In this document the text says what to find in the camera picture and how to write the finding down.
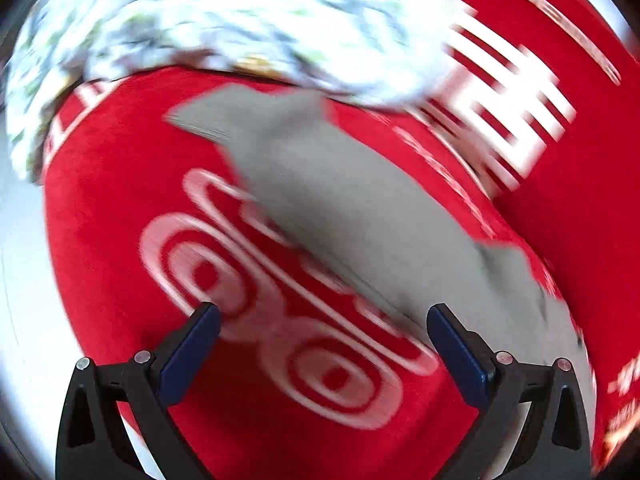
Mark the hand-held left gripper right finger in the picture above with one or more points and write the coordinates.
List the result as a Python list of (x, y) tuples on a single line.
[(462, 360)]

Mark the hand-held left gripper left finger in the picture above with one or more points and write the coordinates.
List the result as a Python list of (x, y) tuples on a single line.
[(186, 360)]

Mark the grey knit garment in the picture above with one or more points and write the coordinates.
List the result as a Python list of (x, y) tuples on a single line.
[(340, 195)]

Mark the red printed blanket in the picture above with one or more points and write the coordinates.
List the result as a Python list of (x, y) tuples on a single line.
[(125, 185)]

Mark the white floral quilt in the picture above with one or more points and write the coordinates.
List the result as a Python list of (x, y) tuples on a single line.
[(250, 15)]

